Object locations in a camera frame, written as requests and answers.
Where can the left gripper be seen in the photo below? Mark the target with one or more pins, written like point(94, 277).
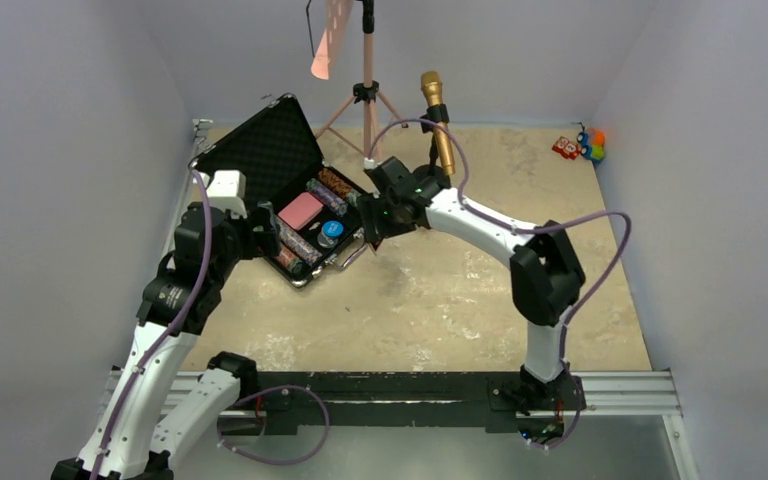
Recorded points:
point(257, 242)

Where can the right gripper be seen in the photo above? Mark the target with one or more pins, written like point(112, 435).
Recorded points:
point(370, 207)

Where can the grey green chip stack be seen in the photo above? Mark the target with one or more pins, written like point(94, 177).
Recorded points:
point(353, 197)

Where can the blue small blind button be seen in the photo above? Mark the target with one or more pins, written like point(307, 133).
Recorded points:
point(332, 229)

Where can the clear dealer button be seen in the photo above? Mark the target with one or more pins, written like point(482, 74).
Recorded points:
point(326, 242)

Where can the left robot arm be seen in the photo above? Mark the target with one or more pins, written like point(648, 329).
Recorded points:
point(135, 438)

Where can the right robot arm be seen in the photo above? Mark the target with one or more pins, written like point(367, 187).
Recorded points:
point(546, 276)

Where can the green red chip row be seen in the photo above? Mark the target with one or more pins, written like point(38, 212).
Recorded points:
point(289, 261)

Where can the blue orange chip row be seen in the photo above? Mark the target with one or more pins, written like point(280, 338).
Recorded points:
point(297, 244)

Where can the pink playing card deck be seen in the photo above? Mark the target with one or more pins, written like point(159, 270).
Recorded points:
point(301, 210)

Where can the black aluminium poker case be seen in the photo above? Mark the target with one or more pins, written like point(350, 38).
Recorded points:
point(278, 153)

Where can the orange black chip row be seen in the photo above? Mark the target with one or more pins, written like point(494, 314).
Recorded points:
point(335, 183)

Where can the pink tripod music stand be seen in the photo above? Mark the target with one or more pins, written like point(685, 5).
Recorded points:
point(367, 93)

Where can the black microphone desk stand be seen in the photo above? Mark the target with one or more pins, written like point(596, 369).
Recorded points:
point(434, 159)

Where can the gold microphone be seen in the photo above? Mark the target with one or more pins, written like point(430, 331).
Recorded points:
point(432, 89)

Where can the red toy number car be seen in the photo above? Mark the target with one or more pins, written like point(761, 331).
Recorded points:
point(568, 149)

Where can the blue orange toy car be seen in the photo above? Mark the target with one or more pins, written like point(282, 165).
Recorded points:
point(591, 144)

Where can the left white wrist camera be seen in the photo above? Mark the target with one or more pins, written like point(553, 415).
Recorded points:
point(225, 191)

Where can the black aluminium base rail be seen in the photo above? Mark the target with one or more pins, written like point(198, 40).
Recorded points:
point(451, 425)

